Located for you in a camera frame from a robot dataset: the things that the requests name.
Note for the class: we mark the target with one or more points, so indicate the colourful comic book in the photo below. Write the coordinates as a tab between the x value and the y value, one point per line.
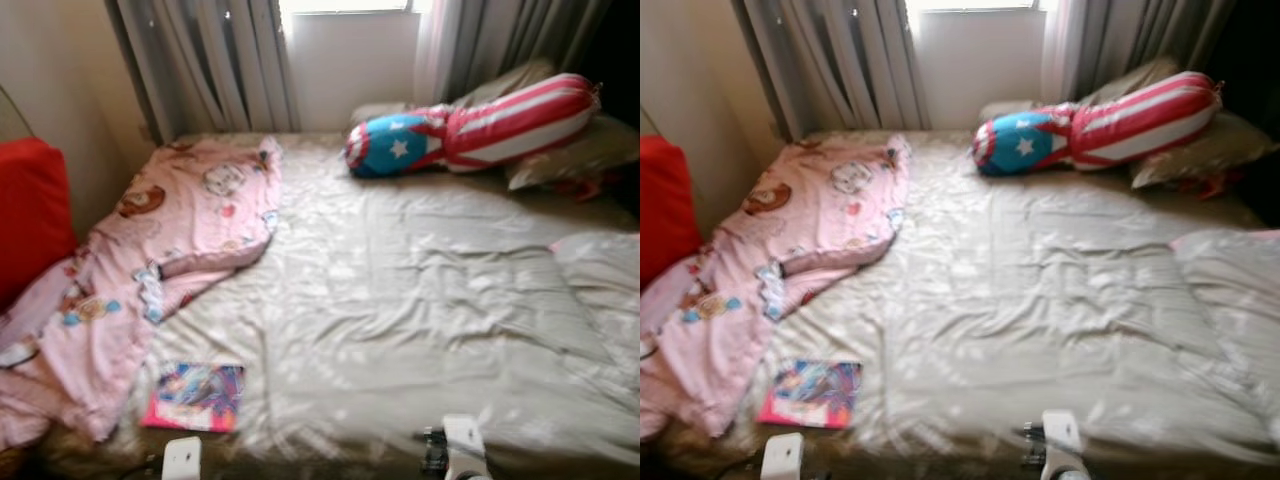
195	395
812	393

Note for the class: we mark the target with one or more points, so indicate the pink cartoon print blanket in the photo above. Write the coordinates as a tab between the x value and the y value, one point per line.
820	210
180	220

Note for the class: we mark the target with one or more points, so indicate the bed with grey floral sheet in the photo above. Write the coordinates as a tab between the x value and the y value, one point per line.
1030	300
400	300

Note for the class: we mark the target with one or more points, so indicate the small red cloth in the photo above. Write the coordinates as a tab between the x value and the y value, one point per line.
1222	185
595	188

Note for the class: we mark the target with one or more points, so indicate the red fabric cushion slab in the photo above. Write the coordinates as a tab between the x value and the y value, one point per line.
35	220
668	210

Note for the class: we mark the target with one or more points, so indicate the star and stripes bolster pillow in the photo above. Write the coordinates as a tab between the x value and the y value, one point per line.
1130	115
500	120

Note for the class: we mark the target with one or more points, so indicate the grey floral pillow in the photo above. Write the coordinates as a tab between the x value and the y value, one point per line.
590	150
1210	148

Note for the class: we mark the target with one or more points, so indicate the plain beige pillow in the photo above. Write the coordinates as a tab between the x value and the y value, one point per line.
520	80
1145	78

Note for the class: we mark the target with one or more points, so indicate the bright window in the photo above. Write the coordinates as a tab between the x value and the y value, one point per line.
975	4
350	5

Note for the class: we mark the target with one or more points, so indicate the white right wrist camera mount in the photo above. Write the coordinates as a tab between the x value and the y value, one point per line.
1062	435
465	440

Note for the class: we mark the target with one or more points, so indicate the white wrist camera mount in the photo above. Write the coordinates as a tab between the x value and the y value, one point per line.
782	458
1062	435
465	440
182	460

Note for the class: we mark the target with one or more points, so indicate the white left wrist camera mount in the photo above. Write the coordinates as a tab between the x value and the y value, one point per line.
182	460
782	458

